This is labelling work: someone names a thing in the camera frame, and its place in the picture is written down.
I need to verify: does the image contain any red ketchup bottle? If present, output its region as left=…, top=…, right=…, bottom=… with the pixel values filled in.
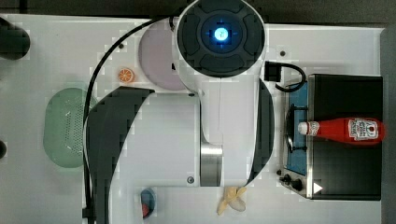
left=298, top=118, right=386, bottom=146

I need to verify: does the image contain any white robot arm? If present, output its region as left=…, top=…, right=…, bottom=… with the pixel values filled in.
left=84, top=0, right=274, bottom=224

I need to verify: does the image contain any black steel toaster oven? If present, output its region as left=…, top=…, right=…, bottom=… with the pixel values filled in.
left=277, top=75, right=383, bottom=201

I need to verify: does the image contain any purple round plate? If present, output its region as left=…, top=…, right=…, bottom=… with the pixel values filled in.
left=138, top=19, right=185, bottom=91

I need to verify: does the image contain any orange slice toy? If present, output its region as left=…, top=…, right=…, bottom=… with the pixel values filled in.
left=118, top=68, right=135, bottom=83

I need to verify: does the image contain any peeled banana toy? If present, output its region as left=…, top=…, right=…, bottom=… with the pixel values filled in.
left=217, top=187, right=247, bottom=216

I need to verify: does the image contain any blue bowl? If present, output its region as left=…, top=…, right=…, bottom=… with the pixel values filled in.
left=140, top=188, right=156, bottom=218

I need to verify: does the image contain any red strawberry toy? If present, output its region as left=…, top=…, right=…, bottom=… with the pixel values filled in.
left=142, top=203, right=149, bottom=218

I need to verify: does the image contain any green perforated colander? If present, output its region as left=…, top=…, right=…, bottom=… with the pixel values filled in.
left=43, top=88, right=87, bottom=168

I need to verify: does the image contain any black cylinder at edge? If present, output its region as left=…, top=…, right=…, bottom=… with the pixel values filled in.
left=0, top=18, right=31, bottom=61

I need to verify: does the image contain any black plug with cable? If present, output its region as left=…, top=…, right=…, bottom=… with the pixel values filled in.
left=264, top=61, right=306, bottom=93

